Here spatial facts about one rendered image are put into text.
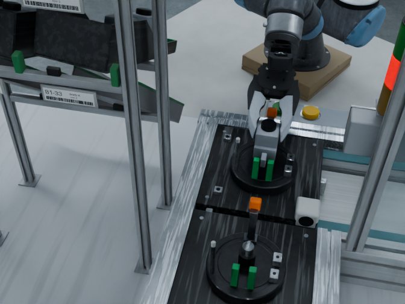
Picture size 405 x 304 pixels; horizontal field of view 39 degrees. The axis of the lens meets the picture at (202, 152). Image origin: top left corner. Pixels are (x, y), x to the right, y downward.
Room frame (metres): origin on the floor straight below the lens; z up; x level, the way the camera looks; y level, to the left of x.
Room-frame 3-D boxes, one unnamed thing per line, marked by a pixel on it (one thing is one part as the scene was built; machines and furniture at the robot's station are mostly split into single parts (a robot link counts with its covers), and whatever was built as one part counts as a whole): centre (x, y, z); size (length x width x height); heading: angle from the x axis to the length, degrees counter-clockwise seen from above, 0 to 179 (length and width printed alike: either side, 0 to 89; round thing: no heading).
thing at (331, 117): (1.02, -0.25, 0.93); 0.21 x 0.07 x 0.06; 79
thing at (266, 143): (0.82, -0.13, 1.06); 0.08 x 0.04 x 0.07; 169
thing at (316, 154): (0.83, -0.13, 0.96); 0.24 x 0.24 x 0.02; 79
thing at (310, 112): (1.02, -0.25, 0.96); 0.04 x 0.04 x 0.02
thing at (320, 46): (1.37, -0.27, 0.95); 0.15 x 0.15 x 0.10
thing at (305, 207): (0.72, -0.21, 0.97); 0.05 x 0.05 x 0.04; 79
